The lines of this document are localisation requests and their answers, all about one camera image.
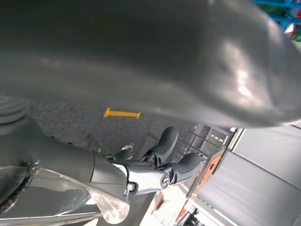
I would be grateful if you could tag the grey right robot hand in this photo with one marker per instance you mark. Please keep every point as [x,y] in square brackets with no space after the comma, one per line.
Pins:
[141,56]

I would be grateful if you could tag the short yellow floor tape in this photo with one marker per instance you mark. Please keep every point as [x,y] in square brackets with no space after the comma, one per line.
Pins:
[122,113]

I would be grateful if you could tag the blue metal shelf rack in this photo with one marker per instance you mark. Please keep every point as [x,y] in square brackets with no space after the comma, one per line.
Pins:
[282,18]

